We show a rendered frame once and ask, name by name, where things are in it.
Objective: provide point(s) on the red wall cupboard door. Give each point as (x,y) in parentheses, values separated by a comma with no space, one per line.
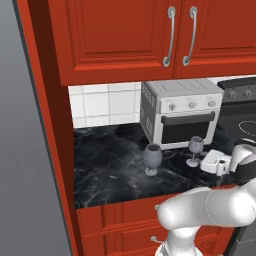
(223,33)
(113,36)

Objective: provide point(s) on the white toaster oven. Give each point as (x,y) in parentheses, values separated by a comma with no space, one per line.
(186,111)

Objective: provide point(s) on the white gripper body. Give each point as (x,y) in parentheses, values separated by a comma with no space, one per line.
(209,163)

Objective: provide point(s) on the red drawer front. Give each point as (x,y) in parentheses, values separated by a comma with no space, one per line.
(126,241)
(126,213)

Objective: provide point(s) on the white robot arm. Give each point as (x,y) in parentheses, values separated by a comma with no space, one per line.
(206,210)

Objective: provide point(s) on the black stove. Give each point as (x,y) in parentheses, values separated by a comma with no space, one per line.
(240,113)

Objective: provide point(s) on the red tall cupboard side panel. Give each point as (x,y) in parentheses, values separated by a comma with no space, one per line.
(50,133)

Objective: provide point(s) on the grey wine glass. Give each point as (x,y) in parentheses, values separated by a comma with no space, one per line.
(152,156)
(195,145)

